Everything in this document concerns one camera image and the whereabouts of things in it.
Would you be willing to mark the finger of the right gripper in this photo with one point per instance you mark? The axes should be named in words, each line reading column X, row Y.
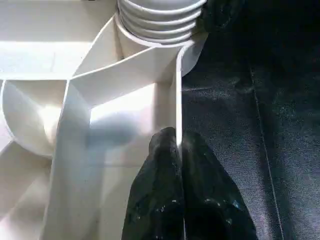
column 220, row 12

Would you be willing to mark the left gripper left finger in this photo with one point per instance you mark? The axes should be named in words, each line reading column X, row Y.
column 155, row 195

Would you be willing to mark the white plastic table leg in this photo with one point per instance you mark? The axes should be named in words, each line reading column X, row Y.
column 160, row 20

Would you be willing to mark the white plastic table top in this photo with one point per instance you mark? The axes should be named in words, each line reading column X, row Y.
column 60, row 50

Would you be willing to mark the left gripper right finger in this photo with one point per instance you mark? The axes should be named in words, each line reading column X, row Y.
column 215, row 200

